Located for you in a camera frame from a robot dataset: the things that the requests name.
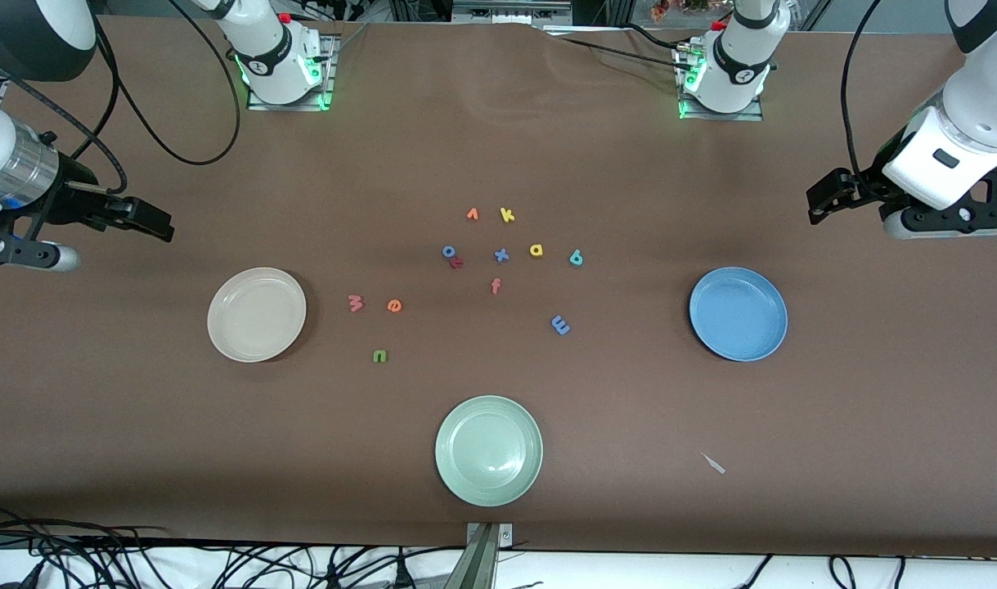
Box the beige round plate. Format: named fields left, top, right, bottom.
left=207, top=268, right=308, bottom=363

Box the blue round plate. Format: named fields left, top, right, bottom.
left=689, top=267, right=789, bottom=362

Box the reddish dried plant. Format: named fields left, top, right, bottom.
left=649, top=0, right=716, bottom=21

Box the brown table cover sheet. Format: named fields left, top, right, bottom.
left=0, top=15, right=997, bottom=559

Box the pale green round plate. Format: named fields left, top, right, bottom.
left=434, top=395, right=544, bottom=508

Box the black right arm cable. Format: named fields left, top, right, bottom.
left=0, top=0, right=243, bottom=197

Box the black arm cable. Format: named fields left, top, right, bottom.
left=840, top=0, right=887, bottom=201
left=0, top=0, right=243, bottom=197

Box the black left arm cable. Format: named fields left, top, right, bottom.
left=840, top=0, right=887, bottom=201

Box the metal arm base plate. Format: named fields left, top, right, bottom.
left=247, top=33, right=336, bottom=112
left=678, top=45, right=765, bottom=122

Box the thin black table cable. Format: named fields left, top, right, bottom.
left=547, top=23, right=689, bottom=70

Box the black cable tangle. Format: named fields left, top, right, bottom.
left=0, top=503, right=466, bottom=589

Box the grey metal frame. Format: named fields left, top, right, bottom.
left=453, top=0, right=573, bottom=25

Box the grey metal camera bracket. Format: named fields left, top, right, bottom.
left=464, top=522, right=515, bottom=589

